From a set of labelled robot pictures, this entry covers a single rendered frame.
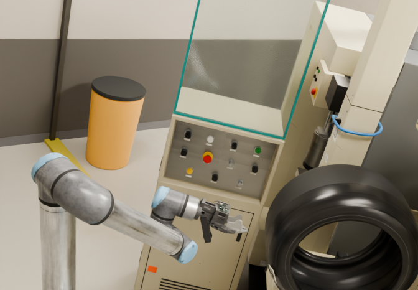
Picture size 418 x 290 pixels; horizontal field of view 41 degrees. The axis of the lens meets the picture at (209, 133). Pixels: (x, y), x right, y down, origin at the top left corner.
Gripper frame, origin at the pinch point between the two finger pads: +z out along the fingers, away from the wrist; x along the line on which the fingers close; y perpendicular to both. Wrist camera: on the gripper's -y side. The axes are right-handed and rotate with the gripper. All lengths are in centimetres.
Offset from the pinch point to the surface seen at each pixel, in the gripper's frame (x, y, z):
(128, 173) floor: 208, -122, -54
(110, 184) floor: 186, -123, -64
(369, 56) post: 26, 74, 21
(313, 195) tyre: -5.7, 27.6, 15.8
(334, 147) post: 26, 35, 25
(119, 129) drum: 205, -86, -72
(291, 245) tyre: -12.1, 8.9, 15.1
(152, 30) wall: 284, -27, -77
